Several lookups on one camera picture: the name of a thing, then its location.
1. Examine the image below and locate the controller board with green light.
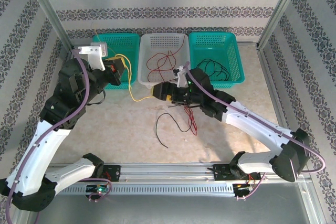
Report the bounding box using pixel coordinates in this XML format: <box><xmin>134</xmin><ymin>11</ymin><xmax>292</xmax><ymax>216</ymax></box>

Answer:
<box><xmin>86</xmin><ymin>185</ymin><xmax>110</xmax><ymax>195</ymax></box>

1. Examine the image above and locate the aluminium frame post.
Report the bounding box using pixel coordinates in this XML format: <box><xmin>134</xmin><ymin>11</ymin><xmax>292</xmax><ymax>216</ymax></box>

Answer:
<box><xmin>23</xmin><ymin>0</ymin><xmax>75</xmax><ymax>51</ymax></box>
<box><xmin>258</xmin><ymin>0</ymin><xmax>312</xmax><ymax>49</ymax></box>

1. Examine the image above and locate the short black wire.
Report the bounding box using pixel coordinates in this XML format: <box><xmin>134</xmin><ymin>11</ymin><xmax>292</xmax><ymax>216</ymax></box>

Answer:
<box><xmin>167</xmin><ymin>103</ymin><xmax>202</xmax><ymax>109</ymax></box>

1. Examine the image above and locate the teal plastic basket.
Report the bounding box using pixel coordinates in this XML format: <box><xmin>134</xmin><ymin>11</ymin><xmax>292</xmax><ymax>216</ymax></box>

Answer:
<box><xmin>83</xmin><ymin>33</ymin><xmax>140</xmax><ymax>90</ymax></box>
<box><xmin>188</xmin><ymin>32</ymin><xmax>246</xmax><ymax>90</ymax></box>

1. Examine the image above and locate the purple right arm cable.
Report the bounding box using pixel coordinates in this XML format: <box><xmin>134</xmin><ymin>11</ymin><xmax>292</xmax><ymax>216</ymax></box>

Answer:
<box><xmin>185</xmin><ymin>61</ymin><xmax>327</xmax><ymax>201</ymax></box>

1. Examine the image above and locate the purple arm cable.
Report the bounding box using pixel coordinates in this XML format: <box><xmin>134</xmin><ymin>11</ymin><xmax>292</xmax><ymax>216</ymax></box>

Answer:
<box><xmin>5</xmin><ymin>47</ymin><xmax>113</xmax><ymax>224</ymax></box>
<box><xmin>185</xmin><ymin>61</ymin><xmax>327</xmax><ymax>201</ymax></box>

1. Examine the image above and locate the slotted grey cable duct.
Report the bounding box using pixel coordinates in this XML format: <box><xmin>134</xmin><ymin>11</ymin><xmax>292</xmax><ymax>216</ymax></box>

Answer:
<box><xmin>56</xmin><ymin>182</ymin><xmax>236</xmax><ymax>196</ymax></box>

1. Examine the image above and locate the white plastic basket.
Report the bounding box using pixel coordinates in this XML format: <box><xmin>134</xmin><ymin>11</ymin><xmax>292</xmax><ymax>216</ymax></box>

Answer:
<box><xmin>136</xmin><ymin>33</ymin><xmax>192</xmax><ymax>90</ymax></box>

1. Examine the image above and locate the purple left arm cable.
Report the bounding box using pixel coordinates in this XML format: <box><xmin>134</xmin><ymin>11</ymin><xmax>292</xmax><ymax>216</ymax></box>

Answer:
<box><xmin>5</xmin><ymin>47</ymin><xmax>113</xmax><ymax>224</ymax></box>

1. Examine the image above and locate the small controller board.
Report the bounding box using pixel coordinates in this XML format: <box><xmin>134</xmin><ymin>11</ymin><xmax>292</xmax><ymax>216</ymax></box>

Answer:
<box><xmin>233</xmin><ymin>183</ymin><xmax>254</xmax><ymax>192</ymax></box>

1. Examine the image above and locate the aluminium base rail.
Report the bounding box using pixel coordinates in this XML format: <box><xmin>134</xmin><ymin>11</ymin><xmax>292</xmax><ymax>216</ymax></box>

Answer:
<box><xmin>49</xmin><ymin>162</ymin><xmax>308</xmax><ymax>183</ymax></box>

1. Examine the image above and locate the grey metal sheet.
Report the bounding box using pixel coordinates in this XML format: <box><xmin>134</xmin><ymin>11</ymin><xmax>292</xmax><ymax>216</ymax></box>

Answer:
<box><xmin>26</xmin><ymin>182</ymin><xmax>320</xmax><ymax>224</ymax></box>

